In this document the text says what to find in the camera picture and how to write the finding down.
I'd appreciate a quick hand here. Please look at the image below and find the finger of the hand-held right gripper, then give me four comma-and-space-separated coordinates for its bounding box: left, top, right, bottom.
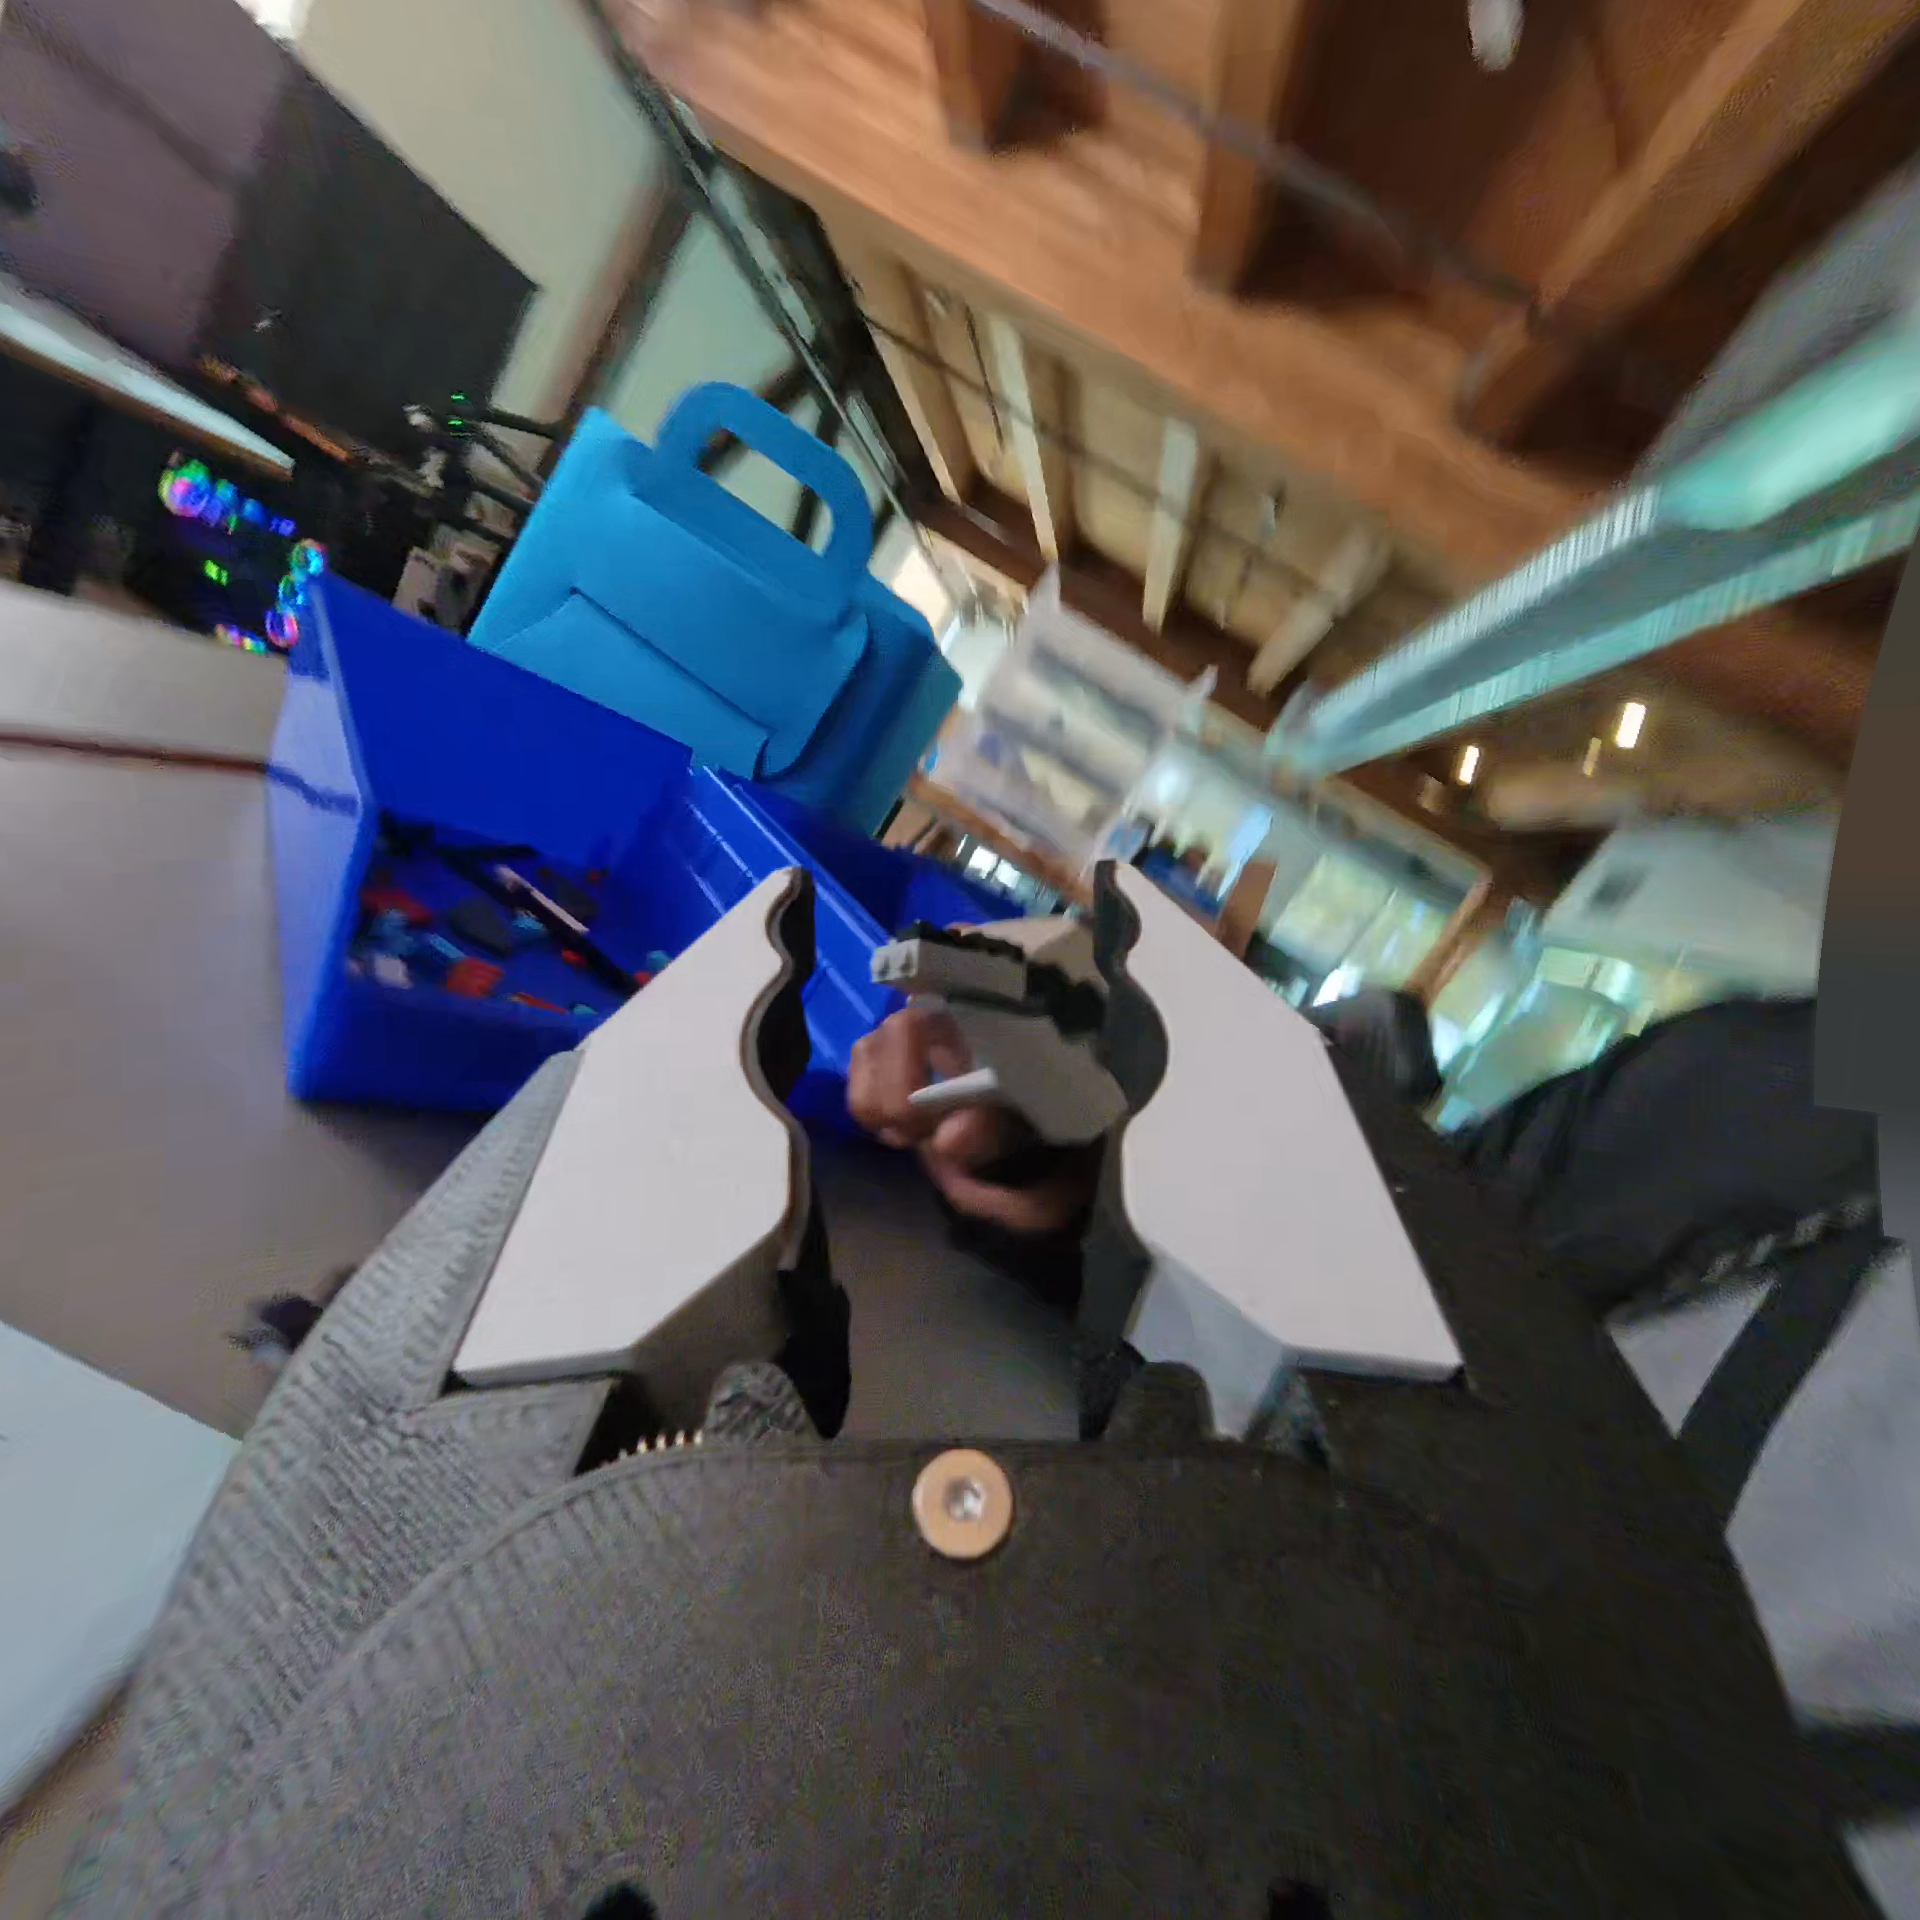
869, 914, 1110, 1043
936, 995, 1130, 1145

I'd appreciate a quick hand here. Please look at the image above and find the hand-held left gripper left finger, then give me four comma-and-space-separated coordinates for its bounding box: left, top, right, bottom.
450, 866, 849, 1427

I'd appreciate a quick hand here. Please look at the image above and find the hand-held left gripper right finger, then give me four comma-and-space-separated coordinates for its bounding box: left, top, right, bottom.
1072, 862, 1463, 1439

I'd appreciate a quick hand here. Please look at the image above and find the instruction booklet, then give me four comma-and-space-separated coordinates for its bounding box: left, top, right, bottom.
0, 1316, 246, 1818

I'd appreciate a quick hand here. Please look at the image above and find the person's right hand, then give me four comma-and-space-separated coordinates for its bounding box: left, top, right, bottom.
843, 1003, 1100, 1236

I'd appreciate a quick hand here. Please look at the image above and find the empty blue plastic bin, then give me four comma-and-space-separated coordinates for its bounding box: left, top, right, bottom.
779, 794, 1051, 1130

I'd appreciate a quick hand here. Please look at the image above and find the pile of toy bricks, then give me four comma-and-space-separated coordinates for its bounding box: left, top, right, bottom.
347, 816, 670, 1025

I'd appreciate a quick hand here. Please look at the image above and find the blue felt bag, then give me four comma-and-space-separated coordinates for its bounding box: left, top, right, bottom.
467, 381, 965, 830

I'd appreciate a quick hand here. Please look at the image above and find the blue plastic bin with bricks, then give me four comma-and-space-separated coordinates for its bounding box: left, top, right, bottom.
266, 573, 902, 1120

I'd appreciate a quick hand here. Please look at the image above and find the red tape strip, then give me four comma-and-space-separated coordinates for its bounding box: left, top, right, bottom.
0, 725, 276, 778

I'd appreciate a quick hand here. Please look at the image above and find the computer with coloured lights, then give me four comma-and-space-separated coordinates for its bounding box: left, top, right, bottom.
141, 446, 330, 658

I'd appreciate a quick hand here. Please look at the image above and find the black strap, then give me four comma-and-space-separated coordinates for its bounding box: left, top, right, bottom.
1676, 1218, 1897, 1520

